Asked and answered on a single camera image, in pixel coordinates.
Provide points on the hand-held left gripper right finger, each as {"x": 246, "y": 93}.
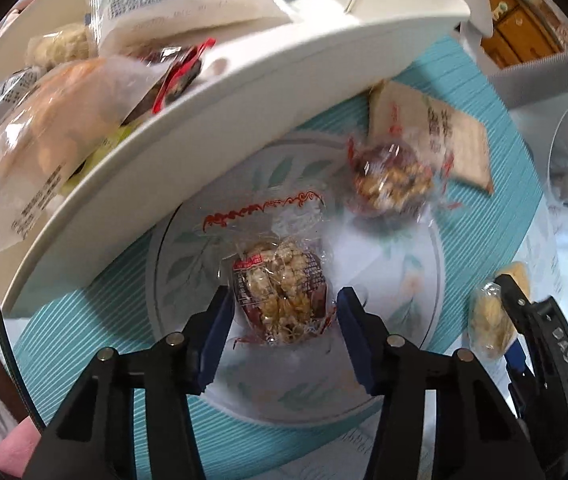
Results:
{"x": 356, "y": 340}

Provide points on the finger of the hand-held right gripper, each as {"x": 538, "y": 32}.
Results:
{"x": 521, "y": 360}
{"x": 551, "y": 350}

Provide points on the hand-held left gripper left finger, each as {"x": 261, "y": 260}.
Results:
{"x": 218, "y": 335}

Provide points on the clear yellow cracker packet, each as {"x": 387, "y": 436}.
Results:
{"x": 59, "y": 50}
{"x": 488, "y": 320}

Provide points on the clear nut cluster packet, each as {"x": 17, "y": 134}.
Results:
{"x": 393, "y": 180}
{"x": 279, "y": 290}

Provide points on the green pineapple cake packet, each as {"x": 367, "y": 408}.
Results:
{"x": 104, "y": 152}

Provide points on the white plastic tray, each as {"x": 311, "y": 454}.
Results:
{"x": 274, "y": 85}

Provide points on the clear pastry packet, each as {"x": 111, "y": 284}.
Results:
{"x": 54, "y": 130}

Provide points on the dark red date packet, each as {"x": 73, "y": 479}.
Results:
{"x": 179, "y": 75}

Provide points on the white bread packet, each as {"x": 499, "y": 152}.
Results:
{"x": 179, "y": 5}

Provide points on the floral print plate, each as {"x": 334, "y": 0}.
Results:
{"x": 199, "y": 260}

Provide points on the teal striped placemat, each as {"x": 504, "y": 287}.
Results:
{"x": 488, "y": 220}

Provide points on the pink cloth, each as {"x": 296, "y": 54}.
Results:
{"x": 14, "y": 445}

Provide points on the beige snack packet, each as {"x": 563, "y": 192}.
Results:
{"x": 443, "y": 125}

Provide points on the wooden drawer cabinet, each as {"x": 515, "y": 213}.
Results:
{"x": 518, "y": 20}

